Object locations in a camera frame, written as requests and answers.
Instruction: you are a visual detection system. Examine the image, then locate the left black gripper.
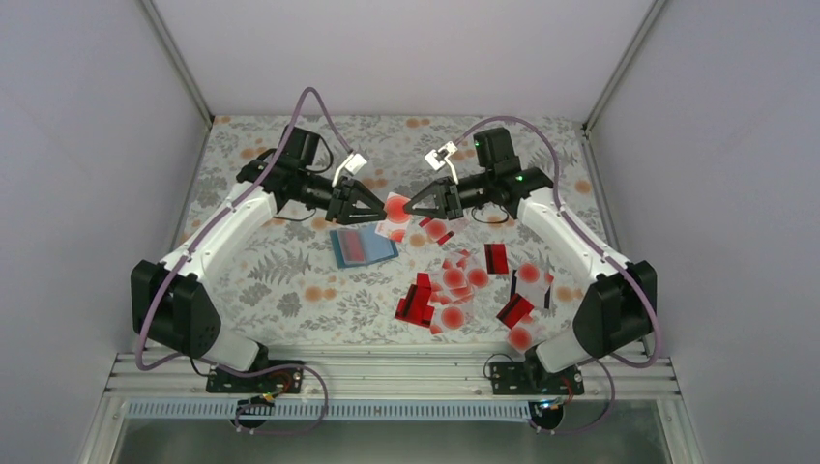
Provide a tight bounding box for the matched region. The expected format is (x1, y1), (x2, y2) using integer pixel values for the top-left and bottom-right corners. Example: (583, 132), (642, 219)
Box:
(297, 169), (387, 225)

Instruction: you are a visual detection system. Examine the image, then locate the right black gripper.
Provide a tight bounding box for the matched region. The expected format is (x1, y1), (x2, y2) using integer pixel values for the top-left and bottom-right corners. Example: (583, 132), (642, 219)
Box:
(404, 169), (494, 219)

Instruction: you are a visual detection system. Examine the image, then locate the teal leather card holder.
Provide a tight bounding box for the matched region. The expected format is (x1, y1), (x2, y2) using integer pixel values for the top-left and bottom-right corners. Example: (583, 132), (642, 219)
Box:
(329, 224), (398, 269)

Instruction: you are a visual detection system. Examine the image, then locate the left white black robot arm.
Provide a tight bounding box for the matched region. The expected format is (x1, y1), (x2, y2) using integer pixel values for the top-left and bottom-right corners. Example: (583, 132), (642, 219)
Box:
(131, 126), (386, 392)

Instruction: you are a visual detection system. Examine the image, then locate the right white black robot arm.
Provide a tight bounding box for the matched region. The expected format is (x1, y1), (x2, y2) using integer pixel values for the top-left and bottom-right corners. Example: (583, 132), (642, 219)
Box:
(404, 125), (661, 393)

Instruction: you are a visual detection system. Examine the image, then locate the dark red striped card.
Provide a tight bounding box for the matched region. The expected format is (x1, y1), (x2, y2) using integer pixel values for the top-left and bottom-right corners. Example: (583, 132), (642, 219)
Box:
(484, 244), (510, 276)

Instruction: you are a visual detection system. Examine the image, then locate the red card with stripe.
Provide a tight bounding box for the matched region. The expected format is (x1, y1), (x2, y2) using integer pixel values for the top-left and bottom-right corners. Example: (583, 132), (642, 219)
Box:
(395, 273), (434, 328)

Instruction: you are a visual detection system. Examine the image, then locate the floral patterned table mat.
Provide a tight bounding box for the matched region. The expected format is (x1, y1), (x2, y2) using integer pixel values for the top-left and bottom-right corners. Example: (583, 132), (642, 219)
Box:
(180, 116), (605, 347)

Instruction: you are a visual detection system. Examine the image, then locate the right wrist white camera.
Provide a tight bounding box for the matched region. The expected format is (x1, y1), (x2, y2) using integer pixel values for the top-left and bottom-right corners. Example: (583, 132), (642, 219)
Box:
(424, 141), (459, 184)

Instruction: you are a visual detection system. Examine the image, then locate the wrist white camera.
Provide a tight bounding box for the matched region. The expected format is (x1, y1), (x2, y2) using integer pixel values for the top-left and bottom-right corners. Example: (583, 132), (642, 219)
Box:
(424, 141), (459, 184)
(332, 152), (367, 187)

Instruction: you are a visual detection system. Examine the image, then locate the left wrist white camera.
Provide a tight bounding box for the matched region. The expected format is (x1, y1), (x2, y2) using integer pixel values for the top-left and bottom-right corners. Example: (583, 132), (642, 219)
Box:
(332, 152), (367, 187)

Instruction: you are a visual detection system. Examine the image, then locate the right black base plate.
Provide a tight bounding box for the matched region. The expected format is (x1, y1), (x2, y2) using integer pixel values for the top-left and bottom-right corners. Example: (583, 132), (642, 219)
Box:
(488, 361), (585, 395)

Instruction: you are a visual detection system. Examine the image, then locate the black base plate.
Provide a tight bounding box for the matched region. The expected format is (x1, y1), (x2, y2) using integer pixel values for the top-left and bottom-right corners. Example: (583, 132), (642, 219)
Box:
(488, 361), (585, 395)
(205, 360), (305, 394)

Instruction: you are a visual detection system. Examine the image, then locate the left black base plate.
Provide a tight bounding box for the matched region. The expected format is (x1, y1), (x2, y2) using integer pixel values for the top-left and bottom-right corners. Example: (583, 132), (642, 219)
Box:
(205, 360), (305, 394)

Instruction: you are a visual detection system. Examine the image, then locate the aluminium rail frame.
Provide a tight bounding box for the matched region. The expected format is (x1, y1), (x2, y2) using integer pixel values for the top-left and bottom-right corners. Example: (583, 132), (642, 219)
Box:
(104, 342), (681, 400)

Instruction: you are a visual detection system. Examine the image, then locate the blue slotted cable duct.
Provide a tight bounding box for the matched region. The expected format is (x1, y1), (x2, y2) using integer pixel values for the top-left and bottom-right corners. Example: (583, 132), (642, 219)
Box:
(123, 398), (530, 422)

